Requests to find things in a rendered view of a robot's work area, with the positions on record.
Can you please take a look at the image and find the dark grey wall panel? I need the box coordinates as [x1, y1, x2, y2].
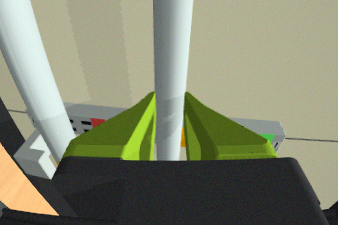
[0, 0, 338, 217]

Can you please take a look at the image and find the grey metal bar with green end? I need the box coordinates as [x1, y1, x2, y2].
[153, 0, 193, 161]

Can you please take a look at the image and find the grey metal bar with yellow ends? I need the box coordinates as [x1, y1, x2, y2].
[0, 0, 76, 165]

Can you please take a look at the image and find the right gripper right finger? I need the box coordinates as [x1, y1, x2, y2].
[183, 92, 278, 160]

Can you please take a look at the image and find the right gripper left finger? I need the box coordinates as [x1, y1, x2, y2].
[61, 92, 156, 160]

